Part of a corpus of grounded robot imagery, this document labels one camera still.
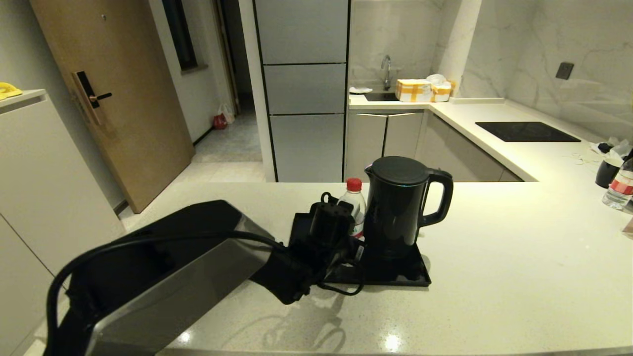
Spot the water bottle red label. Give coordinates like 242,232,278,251
337,178,367,242

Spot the cardboard box yellow tape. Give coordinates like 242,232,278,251
395,79,433,103

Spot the small parcel yellow tape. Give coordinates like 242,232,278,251
427,74,455,103

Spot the chrome faucet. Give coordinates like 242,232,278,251
380,55,393,91

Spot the black electric kettle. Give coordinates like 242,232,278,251
364,157,454,260

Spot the grey refrigerator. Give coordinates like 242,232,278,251
254,0,352,183

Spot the black mug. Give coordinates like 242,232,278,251
595,157,625,189

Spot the black rectangular tray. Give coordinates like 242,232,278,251
288,213,432,287

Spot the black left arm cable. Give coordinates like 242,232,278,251
45,192,365,356

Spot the beige sink cabinet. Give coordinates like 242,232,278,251
345,110,427,183

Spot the white tall cabinet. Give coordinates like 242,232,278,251
0,89,126,356

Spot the black induction cooktop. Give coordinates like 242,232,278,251
476,122,582,143

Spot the wooden door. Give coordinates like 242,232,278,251
30,0,195,214

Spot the beige counter cabinet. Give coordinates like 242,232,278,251
415,113,524,183

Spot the black and white clutter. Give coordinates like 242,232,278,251
596,138,633,159

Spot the black door lock handle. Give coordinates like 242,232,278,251
72,71,113,125

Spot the dark window pane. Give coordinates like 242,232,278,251
162,0,199,73

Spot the water bottle partly seen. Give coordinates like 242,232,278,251
601,157,633,211

